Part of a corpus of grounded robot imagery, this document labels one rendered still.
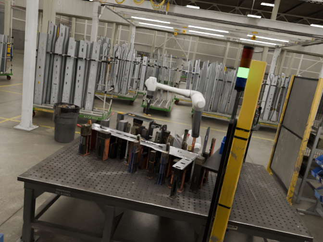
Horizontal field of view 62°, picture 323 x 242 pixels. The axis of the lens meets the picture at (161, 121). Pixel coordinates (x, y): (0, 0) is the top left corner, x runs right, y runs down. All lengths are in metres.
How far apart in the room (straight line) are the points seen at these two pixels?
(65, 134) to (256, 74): 4.23
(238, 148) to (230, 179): 0.26
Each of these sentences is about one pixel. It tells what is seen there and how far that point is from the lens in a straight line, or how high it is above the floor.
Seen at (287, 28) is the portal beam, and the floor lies 3.33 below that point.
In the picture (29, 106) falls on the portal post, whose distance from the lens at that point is 6.28.
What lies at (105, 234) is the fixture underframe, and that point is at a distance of 2.71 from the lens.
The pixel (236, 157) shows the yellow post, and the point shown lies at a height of 1.28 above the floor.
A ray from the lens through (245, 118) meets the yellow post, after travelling 2.05.
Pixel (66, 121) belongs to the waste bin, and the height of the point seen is 0.45.
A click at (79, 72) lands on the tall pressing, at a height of 1.23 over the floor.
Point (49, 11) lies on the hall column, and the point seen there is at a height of 2.77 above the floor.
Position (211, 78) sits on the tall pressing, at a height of 1.49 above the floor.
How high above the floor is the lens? 1.91
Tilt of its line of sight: 13 degrees down
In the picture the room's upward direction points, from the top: 10 degrees clockwise
